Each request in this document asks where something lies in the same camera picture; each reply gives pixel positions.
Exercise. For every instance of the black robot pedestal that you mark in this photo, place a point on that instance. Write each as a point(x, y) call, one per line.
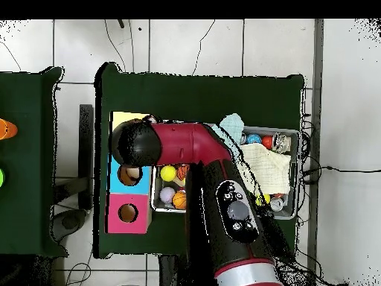
point(171, 274)

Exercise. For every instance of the wooden box with three holes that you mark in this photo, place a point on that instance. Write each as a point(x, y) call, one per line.
point(128, 223)

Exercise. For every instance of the dark green table cloth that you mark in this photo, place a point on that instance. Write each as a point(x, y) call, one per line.
point(202, 98)

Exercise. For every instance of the small orange basketball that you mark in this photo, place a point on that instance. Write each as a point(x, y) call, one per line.
point(180, 200)

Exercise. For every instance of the dark green side table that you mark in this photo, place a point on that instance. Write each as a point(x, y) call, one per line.
point(23, 164)

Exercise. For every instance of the yellow tennis ball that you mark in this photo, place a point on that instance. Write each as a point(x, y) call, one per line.
point(168, 173)

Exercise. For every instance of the bright green object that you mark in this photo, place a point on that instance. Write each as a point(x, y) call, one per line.
point(1, 178)

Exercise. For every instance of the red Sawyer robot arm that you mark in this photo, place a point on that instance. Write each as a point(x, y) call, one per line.
point(184, 143)

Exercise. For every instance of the shallow clear mesh bin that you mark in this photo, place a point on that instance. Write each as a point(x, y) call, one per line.
point(285, 213)

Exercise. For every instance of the orange tiger plush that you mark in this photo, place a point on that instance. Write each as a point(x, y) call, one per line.
point(182, 171)

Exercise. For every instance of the cream muslin cloth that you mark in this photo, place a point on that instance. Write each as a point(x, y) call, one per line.
point(268, 166)

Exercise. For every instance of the mint muslin cloth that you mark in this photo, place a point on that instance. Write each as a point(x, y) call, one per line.
point(235, 128)

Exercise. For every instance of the blue globe ball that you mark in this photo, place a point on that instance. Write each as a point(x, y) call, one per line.
point(254, 138)

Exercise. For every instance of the white baseball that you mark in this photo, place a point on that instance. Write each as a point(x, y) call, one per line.
point(167, 194)

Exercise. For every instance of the orange red ball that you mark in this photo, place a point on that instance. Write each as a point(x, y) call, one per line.
point(267, 142)

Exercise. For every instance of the orange cone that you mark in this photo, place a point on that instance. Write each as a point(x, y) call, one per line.
point(7, 129)

